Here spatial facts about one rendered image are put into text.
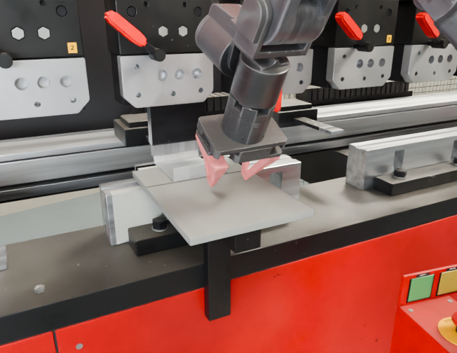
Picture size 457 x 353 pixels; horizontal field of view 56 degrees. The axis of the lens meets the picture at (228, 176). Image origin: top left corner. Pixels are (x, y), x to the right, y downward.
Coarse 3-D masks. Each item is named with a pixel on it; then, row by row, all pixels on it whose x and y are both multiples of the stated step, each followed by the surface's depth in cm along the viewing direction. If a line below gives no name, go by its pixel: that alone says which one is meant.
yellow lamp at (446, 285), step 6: (456, 270) 74; (444, 276) 74; (450, 276) 74; (456, 276) 75; (444, 282) 74; (450, 282) 75; (456, 282) 75; (444, 288) 75; (450, 288) 75; (456, 288) 76; (438, 294) 75
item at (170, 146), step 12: (156, 108) 71; (168, 108) 72; (180, 108) 73; (192, 108) 74; (204, 108) 75; (156, 120) 72; (168, 120) 73; (180, 120) 74; (192, 120) 75; (156, 132) 73; (168, 132) 74; (180, 132) 75; (192, 132) 76; (156, 144) 74; (168, 144) 75; (180, 144) 76; (192, 144) 77
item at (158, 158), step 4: (180, 152) 78; (184, 152) 78; (188, 152) 78; (192, 152) 79; (196, 152) 79; (156, 156) 76; (160, 156) 76; (164, 156) 76; (168, 156) 77; (172, 156) 77; (176, 156) 77; (180, 156) 78; (184, 156) 78; (188, 156) 78; (192, 156) 79; (196, 156) 79; (156, 160) 76; (160, 160) 76; (164, 160) 76; (168, 160) 77
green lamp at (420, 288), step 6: (426, 276) 72; (432, 276) 73; (414, 282) 72; (420, 282) 72; (426, 282) 73; (414, 288) 72; (420, 288) 73; (426, 288) 73; (414, 294) 73; (420, 294) 73; (426, 294) 74; (408, 300) 73
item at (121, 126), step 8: (120, 120) 97; (128, 120) 92; (136, 120) 92; (144, 120) 92; (120, 128) 93; (128, 128) 91; (136, 128) 91; (144, 128) 91; (120, 136) 94; (128, 136) 90; (136, 136) 91; (144, 136) 92; (128, 144) 91; (136, 144) 92
